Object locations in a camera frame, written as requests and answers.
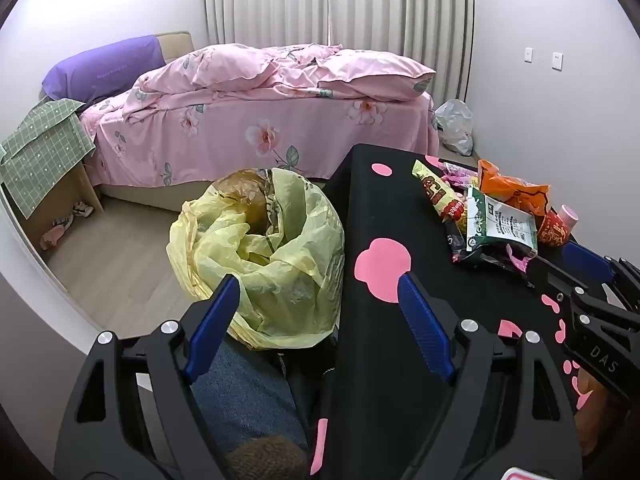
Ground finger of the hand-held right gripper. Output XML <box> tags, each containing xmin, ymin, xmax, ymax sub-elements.
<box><xmin>565</xmin><ymin>241</ymin><xmax>640</xmax><ymax>311</ymax></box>
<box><xmin>527</xmin><ymin>257</ymin><xmax>640</xmax><ymax>331</ymax></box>

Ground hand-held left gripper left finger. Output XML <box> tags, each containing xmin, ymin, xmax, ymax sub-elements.
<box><xmin>54</xmin><ymin>274</ymin><xmax>243</xmax><ymax>480</ymax></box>

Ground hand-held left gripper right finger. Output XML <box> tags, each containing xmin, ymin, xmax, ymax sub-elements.
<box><xmin>396</xmin><ymin>272</ymin><xmax>585</xmax><ymax>480</ymax></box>

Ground pink candy wrapper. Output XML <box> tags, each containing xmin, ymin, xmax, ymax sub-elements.
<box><xmin>437</xmin><ymin>162</ymin><xmax>481</xmax><ymax>191</ymax></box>
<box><xmin>505</xmin><ymin>245</ymin><xmax>538</xmax><ymax>273</ymax></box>

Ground red paper cup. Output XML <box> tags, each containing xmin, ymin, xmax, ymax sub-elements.
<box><xmin>536</xmin><ymin>204</ymin><xmax>581</xmax><ymax>247</ymax></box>

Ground green white snack packet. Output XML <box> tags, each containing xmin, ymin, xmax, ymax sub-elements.
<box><xmin>462</xmin><ymin>186</ymin><xmax>540</xmax><ymax>261</ymax></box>

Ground black red snack packet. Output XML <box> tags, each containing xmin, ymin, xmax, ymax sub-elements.
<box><xmin>445</xmin><ymin>215</ymin><xmax>481</xmax><ymax>266</ymax></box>

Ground orange snack packet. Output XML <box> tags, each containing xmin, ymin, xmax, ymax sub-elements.
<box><xmin>477</xmin><ymin>159</ymin><xmax>551</xmax><ymax>216</ymax></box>

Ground yellow plastic bag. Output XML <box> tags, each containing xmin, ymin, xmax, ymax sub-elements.
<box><xmin>167</xmin><ymin>167</ymin><xmax>347</xmax><ymax>351</ymax></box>

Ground yellow red snack packet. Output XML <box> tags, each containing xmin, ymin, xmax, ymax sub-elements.
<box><xmin>411</xmin><ymin>159</ymin><xmax>471</xmax><ymax>223</ymax></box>

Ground person's right hand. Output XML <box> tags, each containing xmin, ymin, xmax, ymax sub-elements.
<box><xmin>574</xmin><ymin>374</ymin><xmax>611</xmax><ymax>466</ymax></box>

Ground person's leg in blue jeans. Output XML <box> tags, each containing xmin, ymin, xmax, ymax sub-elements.
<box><xmin>192</xmin><ymin>332</ymin><xmax>311</xmax><ymax>461</ymax></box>

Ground black pink-spotted tablecloth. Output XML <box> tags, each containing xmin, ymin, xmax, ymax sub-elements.
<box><xmin>300</xmin><ymin>144</ymin><xmax>640</xmax><ymax>480</ymax></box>

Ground brown crumpled wrapper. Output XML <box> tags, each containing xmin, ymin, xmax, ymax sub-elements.
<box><xmin>212</xmin><ymin>169</ymin><xmax>273</xmax><ymax>233</ymax></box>

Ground brown fuzzy cloth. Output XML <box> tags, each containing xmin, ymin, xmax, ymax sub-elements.
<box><xmin>220</xmin><ymin>435</ymin><xmax>308</xmax><ymax>480</ymax></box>

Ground white plastic bag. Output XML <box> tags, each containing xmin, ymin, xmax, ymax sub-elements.
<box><xmin>434</xmin><ymin>99</ymin><xmax>475</xmax><ymax>157</ymax></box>

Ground pink slipper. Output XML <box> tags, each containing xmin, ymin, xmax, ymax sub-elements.
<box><xmin>40</xmin><ymin>225</ymin><xmax>68</xmax><ymax>252</ymax></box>

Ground wooden nightstand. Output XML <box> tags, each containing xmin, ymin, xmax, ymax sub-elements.
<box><xmin>2</xmin><ymin>160</ymin><xmax>106</xmax><ymax>251</ymax></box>

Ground bed with pink floral sheet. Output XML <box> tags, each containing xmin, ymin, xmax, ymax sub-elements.
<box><xmin>79</xmin><ymin>85</ymin><xmax>441</xmax><ymax>206</ymax></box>

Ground green checked cloth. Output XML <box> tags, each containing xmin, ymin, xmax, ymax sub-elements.
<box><xmin>0</xmin><ymin>98</ymin><xmax>98</xmax><ymax>208</ymax></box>

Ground pink floral duvet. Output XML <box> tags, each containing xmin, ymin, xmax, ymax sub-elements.
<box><xmin>122</xmin><ymin>44</ymin><xmax>437</xmax><ymax>123</ymax></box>

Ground purple pillow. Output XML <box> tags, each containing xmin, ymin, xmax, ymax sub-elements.
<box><xmin>41</xmin><ymin>35</ymin><xmax>167</xmax><ymax>103</ymax></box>

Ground beige headboard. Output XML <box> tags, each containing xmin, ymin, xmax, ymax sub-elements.
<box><xmin>154</xmin><ymin>31</ymin><xmax>195</xmax><ymax>63</ymax></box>

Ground white pleated curtain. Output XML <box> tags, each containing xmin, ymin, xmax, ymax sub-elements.
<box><xmin>202</xmin><ymin>0</ymin><xmax>476</xmax><ymax>106</ymax></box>

